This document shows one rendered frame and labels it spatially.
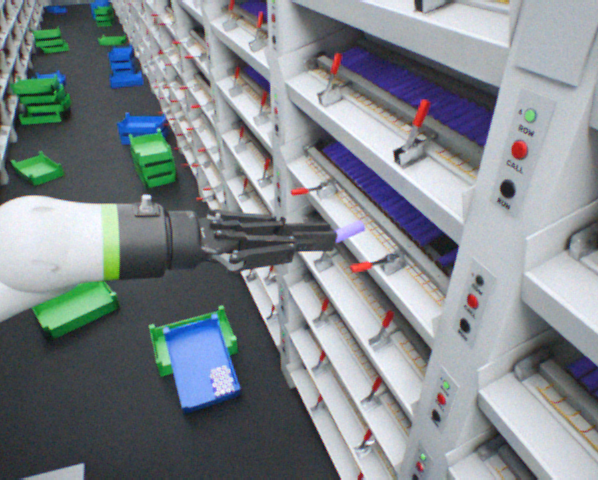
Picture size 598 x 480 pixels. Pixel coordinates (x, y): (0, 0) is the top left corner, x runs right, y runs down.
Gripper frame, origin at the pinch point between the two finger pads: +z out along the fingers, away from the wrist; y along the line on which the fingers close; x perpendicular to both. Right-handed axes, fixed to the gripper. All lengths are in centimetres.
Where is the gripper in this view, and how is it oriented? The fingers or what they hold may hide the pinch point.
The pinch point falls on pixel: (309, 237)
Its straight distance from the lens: 66.3
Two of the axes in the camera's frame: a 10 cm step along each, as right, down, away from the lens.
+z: 9.1, -0.3, 4.2
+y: -3.7, -5.6, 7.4
